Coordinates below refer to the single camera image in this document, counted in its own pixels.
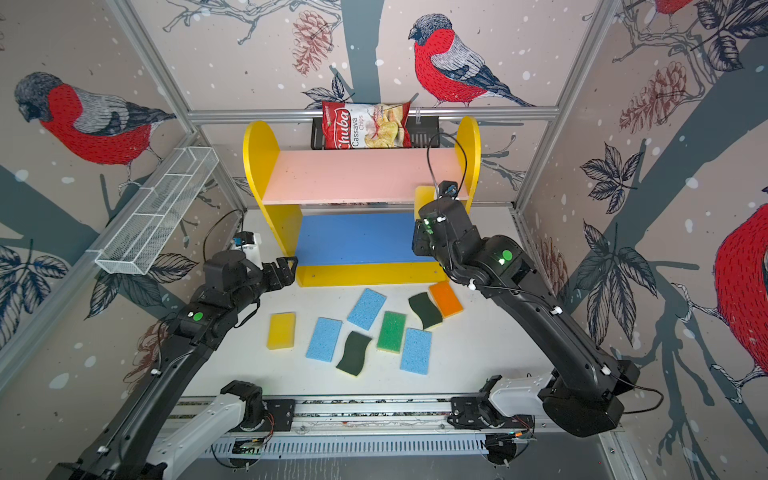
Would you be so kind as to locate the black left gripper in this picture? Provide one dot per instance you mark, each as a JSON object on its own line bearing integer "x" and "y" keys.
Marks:
{"x": 287, "y": 276}

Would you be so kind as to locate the yellow sponge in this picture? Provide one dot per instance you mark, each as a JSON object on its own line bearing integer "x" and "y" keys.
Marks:
{"x": 423, "y": 195}
{"x": 281, "y": 334}

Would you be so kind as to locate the blue sponge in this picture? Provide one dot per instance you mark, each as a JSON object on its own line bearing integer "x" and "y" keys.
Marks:
{"x": 366, "y": 309}
{"x": 416, "y": 351}
{"x": 324, "y": 340}

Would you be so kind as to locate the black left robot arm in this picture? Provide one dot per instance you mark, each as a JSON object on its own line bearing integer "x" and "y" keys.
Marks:
{"x": 232, "y": 283}

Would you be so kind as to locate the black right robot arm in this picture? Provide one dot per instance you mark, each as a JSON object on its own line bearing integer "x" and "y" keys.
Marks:
{"x": 582, "y": 395}

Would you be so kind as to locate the yellow shelf with coloured boards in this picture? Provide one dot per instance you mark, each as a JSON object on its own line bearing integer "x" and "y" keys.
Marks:
{"x": 347, "y": 215}

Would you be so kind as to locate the orange sponge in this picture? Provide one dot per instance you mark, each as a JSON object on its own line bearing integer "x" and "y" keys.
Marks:
{"x": 445, "y": 299}

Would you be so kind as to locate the dark green wavy sponge right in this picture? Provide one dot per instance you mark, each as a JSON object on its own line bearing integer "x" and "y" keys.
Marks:
{"x": 426, "y": 310}

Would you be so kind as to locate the dark green wavy sponge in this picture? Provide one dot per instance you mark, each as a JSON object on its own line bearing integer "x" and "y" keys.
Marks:
{"x": 353, "y": 358}
{"x": 426, "y": 310}

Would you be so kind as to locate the dark green wavy sponge left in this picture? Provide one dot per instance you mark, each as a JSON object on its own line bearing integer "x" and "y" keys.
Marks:
{"x": 353, "y": 358}

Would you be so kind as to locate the red cassava chips bag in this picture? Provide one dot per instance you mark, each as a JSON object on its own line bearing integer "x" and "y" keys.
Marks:
{"x": 365, "y": 126}

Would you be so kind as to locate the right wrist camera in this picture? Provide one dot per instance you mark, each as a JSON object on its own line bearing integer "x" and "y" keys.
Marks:
{"x": 448, "y": 189}

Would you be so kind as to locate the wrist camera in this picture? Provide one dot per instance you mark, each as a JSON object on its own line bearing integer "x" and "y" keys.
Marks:
{"x": 249, "y": 243}
{"x": 448, "y": 189}

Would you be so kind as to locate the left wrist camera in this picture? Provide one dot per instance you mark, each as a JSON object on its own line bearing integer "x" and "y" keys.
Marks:
{"x": 249, "y": 243}

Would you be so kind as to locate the black wire basket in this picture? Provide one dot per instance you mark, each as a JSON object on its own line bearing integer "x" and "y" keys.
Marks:
{"x": 421, "y": 129}

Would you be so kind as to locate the white wire mesh tray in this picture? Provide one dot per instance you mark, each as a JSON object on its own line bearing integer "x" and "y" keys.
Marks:
{"x": 141, "y": 238}

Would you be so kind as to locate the aluminium rail base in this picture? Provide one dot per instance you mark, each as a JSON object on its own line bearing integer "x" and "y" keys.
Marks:
{"x": 318, "y": 427}

